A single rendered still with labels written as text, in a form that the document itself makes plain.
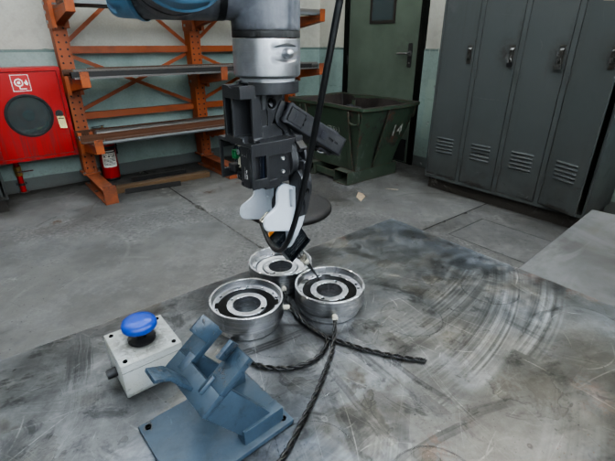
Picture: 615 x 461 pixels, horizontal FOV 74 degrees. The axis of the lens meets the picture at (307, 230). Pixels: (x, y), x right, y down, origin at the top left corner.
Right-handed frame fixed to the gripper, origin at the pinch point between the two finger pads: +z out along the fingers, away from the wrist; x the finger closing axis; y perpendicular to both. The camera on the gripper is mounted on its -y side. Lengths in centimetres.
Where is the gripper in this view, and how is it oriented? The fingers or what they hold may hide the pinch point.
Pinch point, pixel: (285, 232)
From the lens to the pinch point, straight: 56.9
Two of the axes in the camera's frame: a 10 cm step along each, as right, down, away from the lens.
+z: 0.0, 9.1, 4.2
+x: 6.6, 3.2, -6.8
